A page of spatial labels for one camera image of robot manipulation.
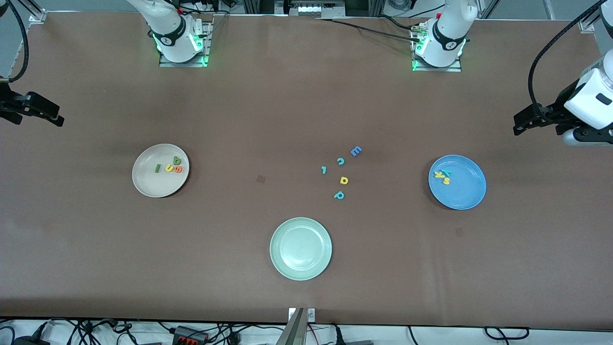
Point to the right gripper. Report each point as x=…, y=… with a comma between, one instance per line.
x=9, y=106

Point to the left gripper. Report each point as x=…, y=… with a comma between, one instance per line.
x=558, y=106

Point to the green letter b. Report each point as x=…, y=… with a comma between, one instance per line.
x=177, y=160

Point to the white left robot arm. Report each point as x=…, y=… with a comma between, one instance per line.
x=448, y=33

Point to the blue plate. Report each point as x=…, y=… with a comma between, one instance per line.
x=462, y=189

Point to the beige brown plate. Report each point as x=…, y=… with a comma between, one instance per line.
x=160, y=184

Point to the blue letter E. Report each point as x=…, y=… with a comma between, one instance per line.
x=355, y=151

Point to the teal letter p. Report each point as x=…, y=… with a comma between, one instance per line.
x=336, y=196

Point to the brown table cover sheet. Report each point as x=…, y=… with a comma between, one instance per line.
x=306, y=96

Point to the black box with orange connectors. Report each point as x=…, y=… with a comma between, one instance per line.
x=190, y=334

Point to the pale green plate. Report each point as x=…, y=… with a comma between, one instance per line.
x=300, y=248

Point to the grey aluminium bar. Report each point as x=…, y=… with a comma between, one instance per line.
x=293, y=333

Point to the silver corner bracket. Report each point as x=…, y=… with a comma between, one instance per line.
x=37, y=17
x=586, y=25

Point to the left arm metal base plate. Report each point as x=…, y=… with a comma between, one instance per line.
x=438, y=69

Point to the aluminium extrusion rail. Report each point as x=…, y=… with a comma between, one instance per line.
x=597, y=14
x=31, y=7

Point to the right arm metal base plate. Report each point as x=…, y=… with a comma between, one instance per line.
x=184, y=64

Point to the aluminium frame with silver device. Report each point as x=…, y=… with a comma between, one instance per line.
x=311, y=7

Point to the white metal bracket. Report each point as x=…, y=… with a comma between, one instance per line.
x=311, y=315

